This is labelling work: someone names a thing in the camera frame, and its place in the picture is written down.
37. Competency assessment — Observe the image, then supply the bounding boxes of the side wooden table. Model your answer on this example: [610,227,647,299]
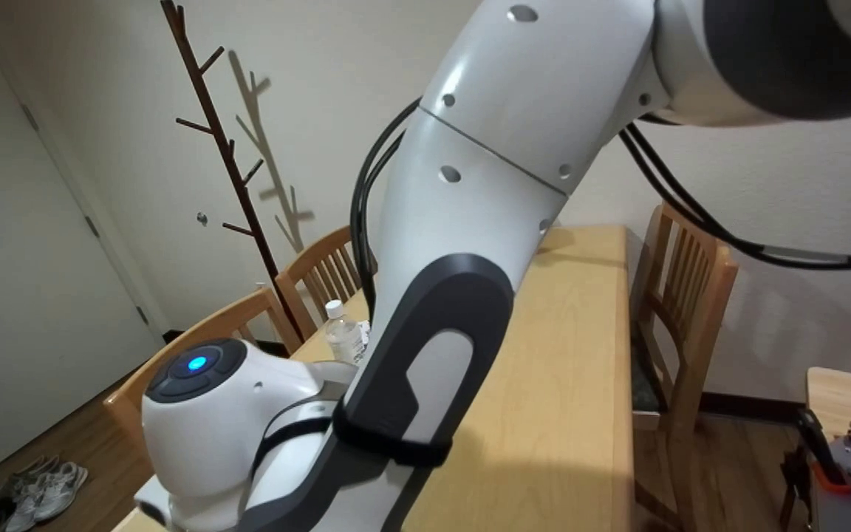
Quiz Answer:
[807,366,851,437]

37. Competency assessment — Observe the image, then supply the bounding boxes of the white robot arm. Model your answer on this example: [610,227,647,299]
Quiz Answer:
[136,0,851,532]

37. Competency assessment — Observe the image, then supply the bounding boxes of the clear plastic bottle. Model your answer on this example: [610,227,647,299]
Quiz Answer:
[325,299,371,366]

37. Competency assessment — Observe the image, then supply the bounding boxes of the wooden chair far middle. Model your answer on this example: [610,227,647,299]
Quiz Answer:
[275,227,362,339]

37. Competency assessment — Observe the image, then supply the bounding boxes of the black clamp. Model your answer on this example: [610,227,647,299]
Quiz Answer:
[780,407,851,532]

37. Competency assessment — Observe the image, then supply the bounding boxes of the brown coat rack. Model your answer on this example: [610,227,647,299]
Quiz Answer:
[161,0,295,323]

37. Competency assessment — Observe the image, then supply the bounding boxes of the white sneakers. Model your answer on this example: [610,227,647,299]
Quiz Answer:
[7,462,88,532]

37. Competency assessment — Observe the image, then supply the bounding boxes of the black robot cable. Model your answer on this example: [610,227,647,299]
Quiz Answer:
[347,94,851,320]

